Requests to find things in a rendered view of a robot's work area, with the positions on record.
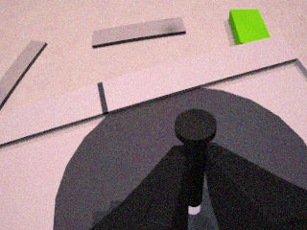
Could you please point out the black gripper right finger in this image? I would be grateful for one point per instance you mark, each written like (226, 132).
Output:
(247, 197)

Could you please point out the small green block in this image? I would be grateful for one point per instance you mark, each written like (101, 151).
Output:
(247, 25)

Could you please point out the dark grey disc with centre hole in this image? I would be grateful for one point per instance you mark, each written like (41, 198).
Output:
(120, 151)

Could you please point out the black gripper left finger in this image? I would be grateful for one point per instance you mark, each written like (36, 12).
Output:
(160, 202)

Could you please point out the dark grey headed pin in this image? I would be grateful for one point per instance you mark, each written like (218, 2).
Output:
(195, 128)

